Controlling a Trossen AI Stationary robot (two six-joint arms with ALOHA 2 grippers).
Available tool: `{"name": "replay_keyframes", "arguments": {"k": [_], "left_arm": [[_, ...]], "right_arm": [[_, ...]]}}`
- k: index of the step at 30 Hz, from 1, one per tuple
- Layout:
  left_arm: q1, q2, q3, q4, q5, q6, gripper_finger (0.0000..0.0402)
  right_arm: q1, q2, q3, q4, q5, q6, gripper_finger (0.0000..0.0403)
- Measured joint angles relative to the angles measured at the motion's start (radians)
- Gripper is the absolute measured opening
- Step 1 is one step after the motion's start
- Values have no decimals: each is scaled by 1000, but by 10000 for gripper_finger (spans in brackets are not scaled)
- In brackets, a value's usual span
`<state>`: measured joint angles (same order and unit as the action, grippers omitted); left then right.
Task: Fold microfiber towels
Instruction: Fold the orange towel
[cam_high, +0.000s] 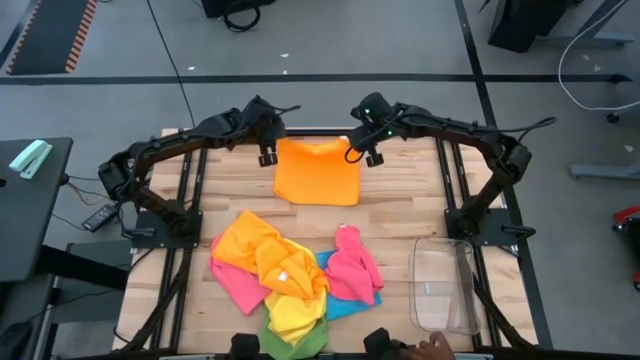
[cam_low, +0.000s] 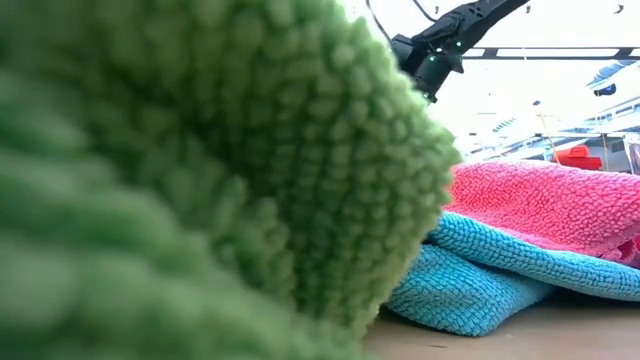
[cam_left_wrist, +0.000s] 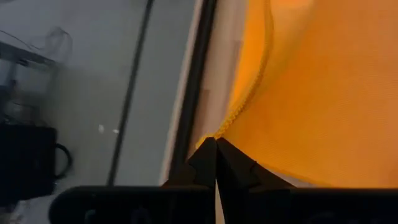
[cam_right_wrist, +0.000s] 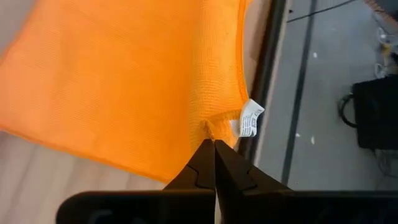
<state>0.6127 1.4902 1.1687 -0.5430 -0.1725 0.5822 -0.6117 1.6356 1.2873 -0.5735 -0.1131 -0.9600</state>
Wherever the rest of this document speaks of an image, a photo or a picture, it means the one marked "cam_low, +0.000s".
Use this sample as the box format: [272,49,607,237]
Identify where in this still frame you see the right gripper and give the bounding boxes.
[413,48,465,105]

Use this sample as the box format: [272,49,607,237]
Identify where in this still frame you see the pink microfiber towel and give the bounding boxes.
[442,159,640,269]

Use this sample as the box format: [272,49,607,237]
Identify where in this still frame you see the blue microfiber towel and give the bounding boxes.
[384,210,640,337]

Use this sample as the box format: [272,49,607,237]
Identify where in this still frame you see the green microfiber towel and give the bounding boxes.
[0,0,461,360]

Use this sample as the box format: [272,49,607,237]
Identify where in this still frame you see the red background object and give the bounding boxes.
[553,144,604,171]

